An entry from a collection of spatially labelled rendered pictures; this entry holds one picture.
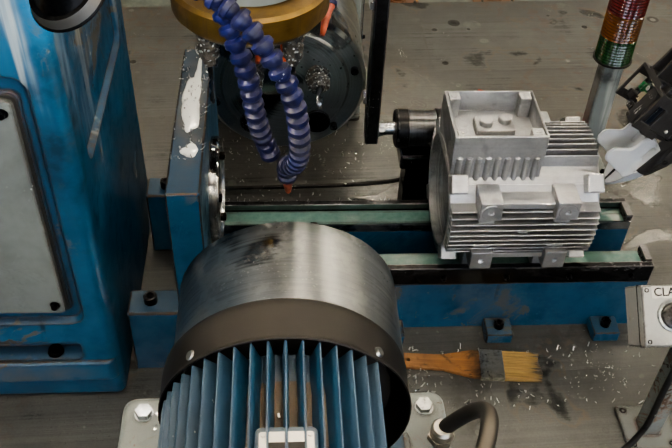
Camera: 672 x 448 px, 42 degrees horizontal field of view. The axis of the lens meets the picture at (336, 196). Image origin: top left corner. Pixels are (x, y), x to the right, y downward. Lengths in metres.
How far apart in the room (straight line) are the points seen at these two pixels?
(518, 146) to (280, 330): 0.61
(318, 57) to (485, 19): 0.78
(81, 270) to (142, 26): 0.98
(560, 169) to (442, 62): 0.73
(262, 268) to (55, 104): 0.26
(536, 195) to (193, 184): 0.44
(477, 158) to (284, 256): 0.33
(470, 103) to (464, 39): 0.76
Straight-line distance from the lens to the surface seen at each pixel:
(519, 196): 1.15
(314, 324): 0.59
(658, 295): 1.06
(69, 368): 1.21
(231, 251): 0.93
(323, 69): 1.32
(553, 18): 2.07
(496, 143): 1.12
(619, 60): 1.50
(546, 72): 1.88
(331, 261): 0.91
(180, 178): 1.03
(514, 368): 1.29
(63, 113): 0.92
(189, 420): 0.58
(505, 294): 1.29
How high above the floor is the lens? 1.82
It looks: 43 degrees down
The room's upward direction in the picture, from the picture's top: 3 degrees clockwise
